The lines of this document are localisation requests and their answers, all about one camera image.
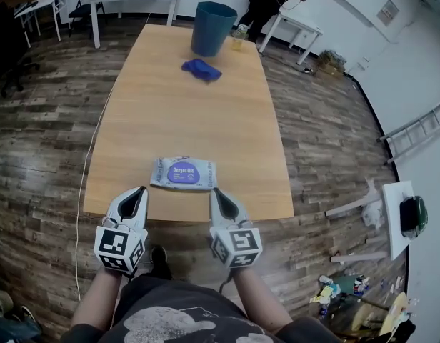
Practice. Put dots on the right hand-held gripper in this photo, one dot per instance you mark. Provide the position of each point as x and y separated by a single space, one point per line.
238 247

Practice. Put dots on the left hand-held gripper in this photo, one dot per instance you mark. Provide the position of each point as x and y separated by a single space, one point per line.
114 247

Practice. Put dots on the grey purple wet wipe pack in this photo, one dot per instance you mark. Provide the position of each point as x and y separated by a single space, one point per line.
184 173

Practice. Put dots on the person's right forearm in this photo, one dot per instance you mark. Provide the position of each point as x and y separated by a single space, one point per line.
257 295

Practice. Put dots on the person's left forearm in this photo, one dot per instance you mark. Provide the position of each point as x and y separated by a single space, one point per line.
98 298

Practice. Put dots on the person's black shoe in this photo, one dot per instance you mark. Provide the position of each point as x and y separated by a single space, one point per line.
160 261

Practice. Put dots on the black printed t-shirt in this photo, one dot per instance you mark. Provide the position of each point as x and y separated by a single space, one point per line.
191 313

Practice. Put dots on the white wooden plank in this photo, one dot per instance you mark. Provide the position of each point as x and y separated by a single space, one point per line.
359 257
348 209

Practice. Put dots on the pile of rubbish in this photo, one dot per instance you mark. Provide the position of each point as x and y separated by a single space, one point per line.
334 291

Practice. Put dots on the blue cloth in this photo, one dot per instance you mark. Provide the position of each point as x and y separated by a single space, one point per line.
200 69

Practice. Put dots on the white plastic bag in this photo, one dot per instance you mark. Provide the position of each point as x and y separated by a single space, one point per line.
373 211

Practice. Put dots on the glass jar with yellow liquid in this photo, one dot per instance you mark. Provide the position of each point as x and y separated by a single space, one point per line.
239 38

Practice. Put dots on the cardboard box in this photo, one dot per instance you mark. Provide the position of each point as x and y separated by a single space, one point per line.
330 63

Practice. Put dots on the dark blue waste bin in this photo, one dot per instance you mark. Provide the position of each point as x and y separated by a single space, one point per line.
213 27

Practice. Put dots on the round wooden stool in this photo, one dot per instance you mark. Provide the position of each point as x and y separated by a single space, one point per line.
370 320

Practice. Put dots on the black and green bag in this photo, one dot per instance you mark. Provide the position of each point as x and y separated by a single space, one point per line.
413 218

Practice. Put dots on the white side table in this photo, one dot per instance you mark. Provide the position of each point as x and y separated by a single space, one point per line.
298 23

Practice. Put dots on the black office chair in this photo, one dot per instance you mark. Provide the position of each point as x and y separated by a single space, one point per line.
9 45

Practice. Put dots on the grey metal ladder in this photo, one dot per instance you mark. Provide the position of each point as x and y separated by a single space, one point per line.
416 127

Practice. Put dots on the black folding chair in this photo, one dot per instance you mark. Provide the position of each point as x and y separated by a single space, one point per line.
88 2

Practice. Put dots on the small white desk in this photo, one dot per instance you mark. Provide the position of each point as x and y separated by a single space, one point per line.
41 4

